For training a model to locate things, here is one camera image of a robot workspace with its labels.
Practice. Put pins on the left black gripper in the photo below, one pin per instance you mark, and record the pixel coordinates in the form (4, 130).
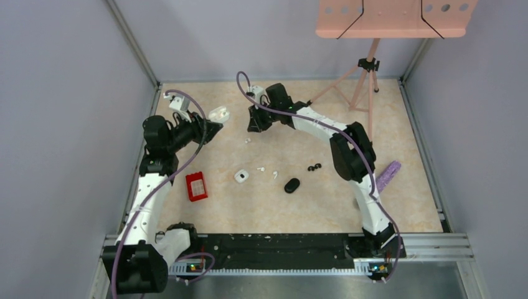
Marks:
(196, 126)

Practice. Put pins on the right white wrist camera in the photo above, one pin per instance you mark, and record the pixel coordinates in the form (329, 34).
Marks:
(258, 93)

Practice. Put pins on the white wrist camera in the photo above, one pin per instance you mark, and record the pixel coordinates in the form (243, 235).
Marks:
(258, 93)
(179, 105)

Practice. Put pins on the black oval earbud case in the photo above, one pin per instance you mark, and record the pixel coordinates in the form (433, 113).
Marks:
(292, 185)

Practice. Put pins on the small white square earbud case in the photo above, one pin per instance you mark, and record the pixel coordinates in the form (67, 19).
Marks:
(241, 176)

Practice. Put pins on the black clip earbuds pair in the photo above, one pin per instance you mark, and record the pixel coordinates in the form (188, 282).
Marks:
(314, 167)

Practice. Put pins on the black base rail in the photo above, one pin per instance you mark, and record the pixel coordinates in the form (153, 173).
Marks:
(290, 251)

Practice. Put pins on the red plastic box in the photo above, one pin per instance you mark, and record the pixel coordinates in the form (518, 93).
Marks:
(196, 186)

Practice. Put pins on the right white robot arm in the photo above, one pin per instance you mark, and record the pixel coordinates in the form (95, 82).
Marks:
(352, 151)

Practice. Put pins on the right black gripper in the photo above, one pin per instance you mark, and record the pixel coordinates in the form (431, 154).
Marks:
(256, 123)

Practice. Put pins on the white oval charging case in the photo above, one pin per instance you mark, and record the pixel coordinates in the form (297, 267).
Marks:
(220, 115)

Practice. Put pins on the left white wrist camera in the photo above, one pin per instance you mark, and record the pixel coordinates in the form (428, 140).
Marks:
(179, 105)

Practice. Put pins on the purple handheld microphone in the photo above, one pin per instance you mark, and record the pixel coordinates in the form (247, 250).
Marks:
(387, 175)

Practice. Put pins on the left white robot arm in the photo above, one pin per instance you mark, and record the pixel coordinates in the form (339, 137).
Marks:
(138, 263)

